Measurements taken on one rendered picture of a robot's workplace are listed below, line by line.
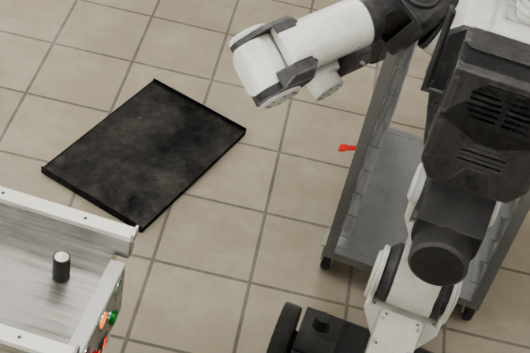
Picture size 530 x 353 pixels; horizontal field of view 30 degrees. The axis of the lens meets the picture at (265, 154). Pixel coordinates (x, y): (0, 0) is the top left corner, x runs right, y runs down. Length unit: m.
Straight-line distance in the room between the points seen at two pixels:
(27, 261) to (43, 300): 0.10
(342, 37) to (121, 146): 1.73
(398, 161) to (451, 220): 1.42
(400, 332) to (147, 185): 1.15
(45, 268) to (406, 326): 0.89
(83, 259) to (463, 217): 0.72
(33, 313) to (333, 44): 0.71
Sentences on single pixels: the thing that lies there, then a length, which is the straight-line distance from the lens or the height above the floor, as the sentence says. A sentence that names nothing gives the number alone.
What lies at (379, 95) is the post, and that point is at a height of 0.75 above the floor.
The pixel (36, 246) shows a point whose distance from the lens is 1.92.
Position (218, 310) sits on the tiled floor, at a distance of 2.92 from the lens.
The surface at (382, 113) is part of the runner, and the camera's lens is 2.60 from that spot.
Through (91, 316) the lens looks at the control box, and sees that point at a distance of 1.82.
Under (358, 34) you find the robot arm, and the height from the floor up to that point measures 1.33.
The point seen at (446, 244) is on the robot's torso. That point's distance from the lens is 1.85.
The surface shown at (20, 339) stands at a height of 0.90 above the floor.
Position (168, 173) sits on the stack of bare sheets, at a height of 0.02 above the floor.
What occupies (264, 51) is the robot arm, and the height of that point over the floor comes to 1.30.
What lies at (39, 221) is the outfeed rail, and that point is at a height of 0.87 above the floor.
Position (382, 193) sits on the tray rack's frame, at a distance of 3.16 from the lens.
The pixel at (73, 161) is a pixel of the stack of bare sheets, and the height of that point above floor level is 0.02.
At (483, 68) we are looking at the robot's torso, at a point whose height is 1.38.
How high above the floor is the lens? 2.30
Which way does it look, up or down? 43 degrees down
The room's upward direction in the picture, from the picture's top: 13 degrees clockwise
